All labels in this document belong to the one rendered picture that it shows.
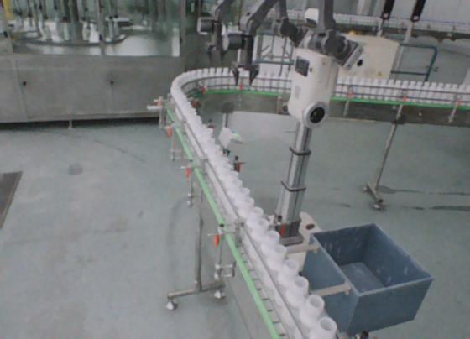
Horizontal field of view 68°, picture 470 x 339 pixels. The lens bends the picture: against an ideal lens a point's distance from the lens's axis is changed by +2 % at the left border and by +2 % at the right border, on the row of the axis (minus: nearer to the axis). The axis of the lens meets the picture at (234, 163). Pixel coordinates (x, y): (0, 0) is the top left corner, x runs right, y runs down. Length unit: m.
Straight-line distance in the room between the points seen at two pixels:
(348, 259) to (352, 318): 0.38
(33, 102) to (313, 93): 3.48
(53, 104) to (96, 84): 0.55
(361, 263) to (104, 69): 3.60
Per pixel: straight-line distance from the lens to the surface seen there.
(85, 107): 4.60
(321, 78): 1.87
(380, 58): 5.59
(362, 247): 1.65
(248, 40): 1.49
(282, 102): 2.86
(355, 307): 1.29
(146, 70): 4.48
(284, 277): 0.96
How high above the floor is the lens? 1.80
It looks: 28 degrees down
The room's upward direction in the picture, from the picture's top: 5 degrees clockwise
